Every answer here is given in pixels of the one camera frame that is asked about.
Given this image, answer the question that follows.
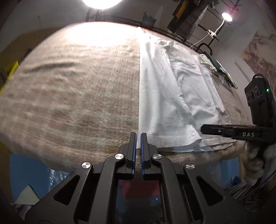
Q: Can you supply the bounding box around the white shirt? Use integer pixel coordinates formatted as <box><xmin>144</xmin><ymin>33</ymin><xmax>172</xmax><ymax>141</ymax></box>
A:
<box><xmin>139</xmin><ymin>31</ymin><xmax>234</xmax><ymax>153</ymax></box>

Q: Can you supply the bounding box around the stack of folded clothes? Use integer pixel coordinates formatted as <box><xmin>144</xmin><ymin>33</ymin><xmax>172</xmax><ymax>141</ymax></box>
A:
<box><xmin>199</xmin><ymin>52</ymin><xmax>238</xmax><ymax>90</ymax></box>

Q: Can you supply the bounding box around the white gloved right hand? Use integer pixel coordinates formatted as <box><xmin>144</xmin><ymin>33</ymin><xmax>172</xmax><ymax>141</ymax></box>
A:
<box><xmin>242</xmin><ymin>142</ymin><xmax>275</xmax><ymax>186</ymax></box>

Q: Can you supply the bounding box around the blue plastic bag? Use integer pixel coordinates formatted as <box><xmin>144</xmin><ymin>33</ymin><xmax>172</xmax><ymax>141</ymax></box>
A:
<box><xmin>9</xmin><ymin>154</ymin><xmax>69</xmax><ymax>200</ymax></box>

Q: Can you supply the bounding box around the white clip lamp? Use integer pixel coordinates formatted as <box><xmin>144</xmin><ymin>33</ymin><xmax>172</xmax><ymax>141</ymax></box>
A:
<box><xmin>189</xmin><ymin>12</ymin><xmax>233</xmax><ymax>49</ymax></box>

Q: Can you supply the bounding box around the small potted plant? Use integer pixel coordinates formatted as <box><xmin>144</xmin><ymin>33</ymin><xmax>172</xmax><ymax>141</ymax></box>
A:
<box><xmin>141</xmin><ymin>12</ymin><xmax>156</xmax><ymax>28</ymax></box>

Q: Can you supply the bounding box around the dark hanging garment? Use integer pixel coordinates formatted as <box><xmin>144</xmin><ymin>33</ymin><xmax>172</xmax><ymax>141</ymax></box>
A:
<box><xmin>167</xmin><ymin>0</ymin><xmax>219</xmax><ymax>40</ymax></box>

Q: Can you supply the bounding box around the yellow box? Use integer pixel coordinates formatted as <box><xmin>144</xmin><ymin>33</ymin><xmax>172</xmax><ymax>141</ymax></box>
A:
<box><xmin>1</xmin><ymin>60</ymin><xmax>19</xmax><ymax>92</ymax></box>

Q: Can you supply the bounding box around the black camera box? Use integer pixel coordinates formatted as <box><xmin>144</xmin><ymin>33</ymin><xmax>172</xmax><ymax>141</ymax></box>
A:
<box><xmin>244</xmin><ymin>74</ymin><xmax>275</xmax><ymax>128</ymax></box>

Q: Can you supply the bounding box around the black metal bed rail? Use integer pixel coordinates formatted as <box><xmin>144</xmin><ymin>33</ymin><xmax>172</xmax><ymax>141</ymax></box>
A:
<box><xmin>86</xmin><ymin>8</ymin><xmax>214</xmax><ymax>57</ymax></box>

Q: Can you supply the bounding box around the ring light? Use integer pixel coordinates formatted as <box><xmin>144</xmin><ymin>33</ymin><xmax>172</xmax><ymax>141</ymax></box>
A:
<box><xmin>82</xmin><ymin>0</ymin><xmax>122</xmax><ymax>10</ymax></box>

